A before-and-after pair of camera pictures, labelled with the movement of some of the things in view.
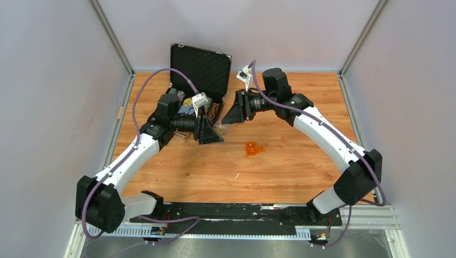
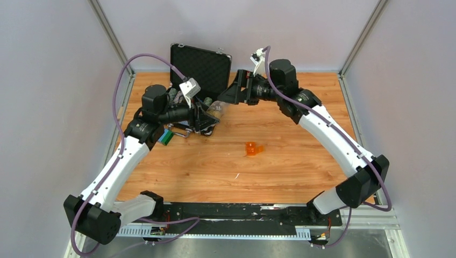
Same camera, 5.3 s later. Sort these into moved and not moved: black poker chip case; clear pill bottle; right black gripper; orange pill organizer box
Moved: clear pill bottle; right black gripper
Not moved: orange pill organizer box; black poker chip case
